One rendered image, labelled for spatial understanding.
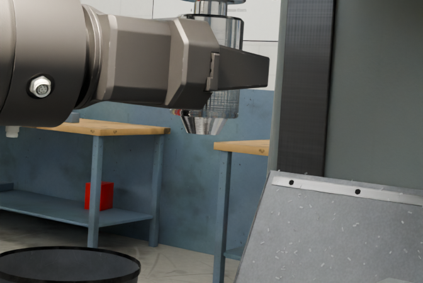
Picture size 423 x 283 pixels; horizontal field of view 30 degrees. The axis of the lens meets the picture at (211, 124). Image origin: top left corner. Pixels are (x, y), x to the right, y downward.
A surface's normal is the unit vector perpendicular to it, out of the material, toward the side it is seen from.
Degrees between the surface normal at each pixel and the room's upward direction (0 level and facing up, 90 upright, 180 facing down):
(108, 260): 87
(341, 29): 90
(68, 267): 86
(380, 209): 63
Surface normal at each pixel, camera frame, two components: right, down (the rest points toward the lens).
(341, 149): -0.57, 0.01
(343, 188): -0.48, -0.44
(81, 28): 0.55, -0.28
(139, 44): 0.56, 0.08
